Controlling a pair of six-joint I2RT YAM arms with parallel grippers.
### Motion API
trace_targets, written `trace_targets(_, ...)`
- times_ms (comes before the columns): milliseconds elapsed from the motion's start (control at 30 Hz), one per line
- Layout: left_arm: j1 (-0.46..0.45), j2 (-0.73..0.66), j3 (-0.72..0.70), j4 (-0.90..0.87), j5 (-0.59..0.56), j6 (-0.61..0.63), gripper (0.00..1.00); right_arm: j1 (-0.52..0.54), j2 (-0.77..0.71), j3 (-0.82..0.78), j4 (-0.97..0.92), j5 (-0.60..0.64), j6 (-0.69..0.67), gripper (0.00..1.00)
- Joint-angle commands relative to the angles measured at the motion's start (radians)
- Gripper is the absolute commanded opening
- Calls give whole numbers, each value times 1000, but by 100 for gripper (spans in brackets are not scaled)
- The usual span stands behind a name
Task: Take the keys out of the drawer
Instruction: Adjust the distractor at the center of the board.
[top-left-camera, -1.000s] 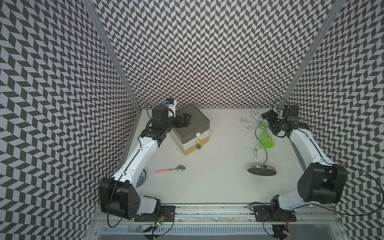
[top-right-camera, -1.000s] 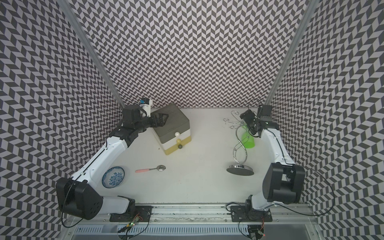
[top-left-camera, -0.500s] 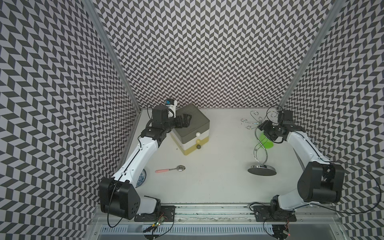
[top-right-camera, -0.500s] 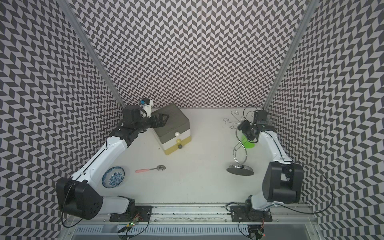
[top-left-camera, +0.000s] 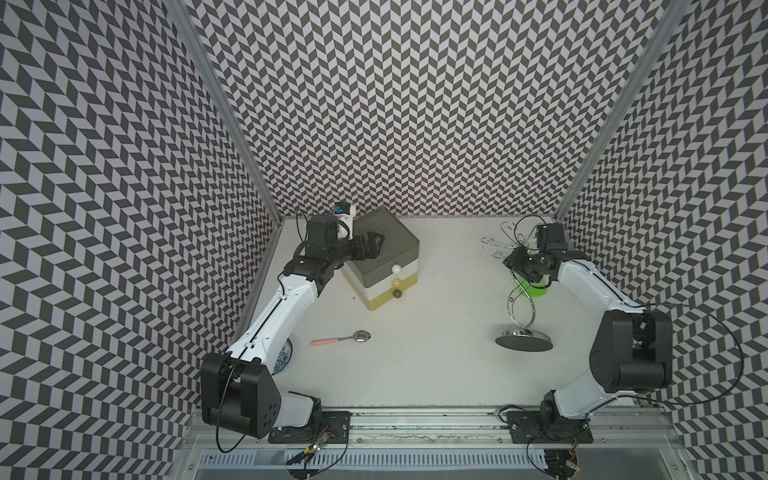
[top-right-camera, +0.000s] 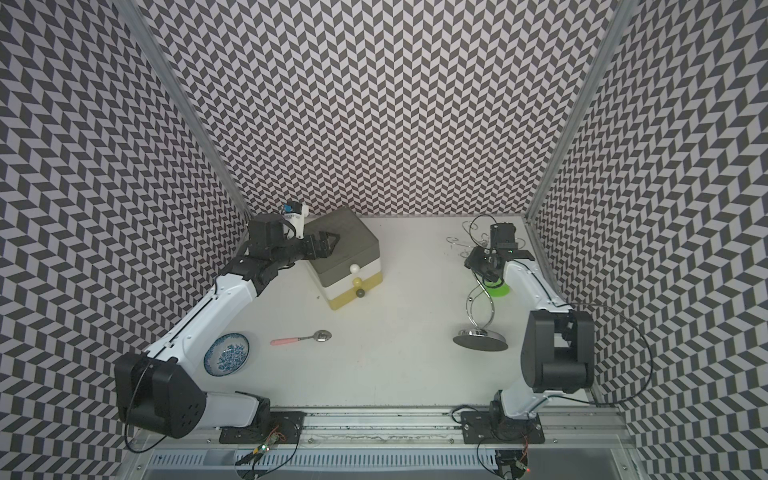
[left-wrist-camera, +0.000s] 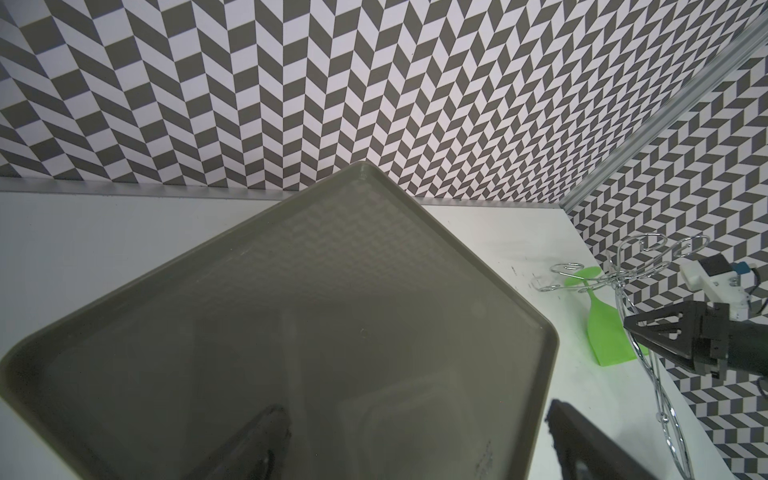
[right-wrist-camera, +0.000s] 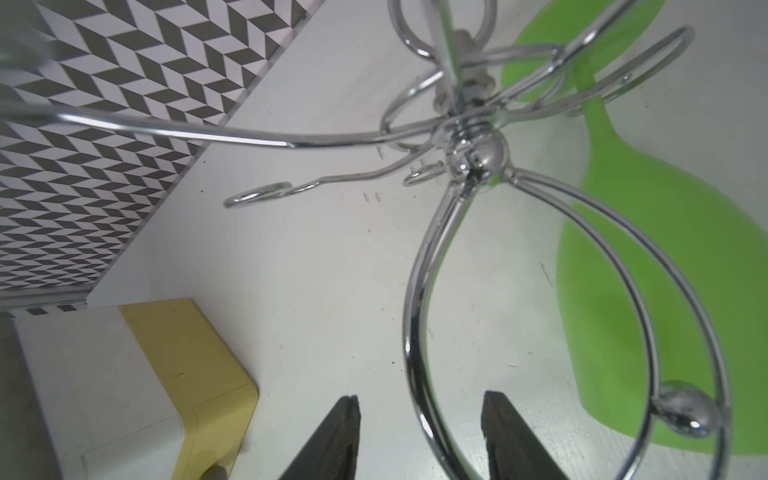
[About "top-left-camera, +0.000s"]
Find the pink handled metal spoon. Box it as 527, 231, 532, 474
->
310, 330, 371, 346

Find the blue patterned white plate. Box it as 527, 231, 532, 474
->
272, 339, 293, 375

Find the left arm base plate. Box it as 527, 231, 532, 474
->
268, 410, 352, 446

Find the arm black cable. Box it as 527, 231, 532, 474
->
635, 304, 745, 407
214, 359, 248, 455

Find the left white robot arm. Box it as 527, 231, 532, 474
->
200, 214, 385, 439

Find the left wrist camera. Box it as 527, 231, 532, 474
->
332, 201, 356, 240

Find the chrome spiral mug tree stand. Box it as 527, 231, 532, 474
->
481, 214, 553, 353

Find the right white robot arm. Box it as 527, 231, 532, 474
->
503, 223, 672, 442

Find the aluminium front rail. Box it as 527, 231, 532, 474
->
179, 406, 685, 451

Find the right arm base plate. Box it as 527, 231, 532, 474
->
503, 410, 594, 445

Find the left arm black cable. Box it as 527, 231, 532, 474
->
214, 359, 248, 455

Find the grey drawer cabinet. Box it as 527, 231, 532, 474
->
342, 207, 420, 311

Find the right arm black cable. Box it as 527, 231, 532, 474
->
635, 304, 745, 407

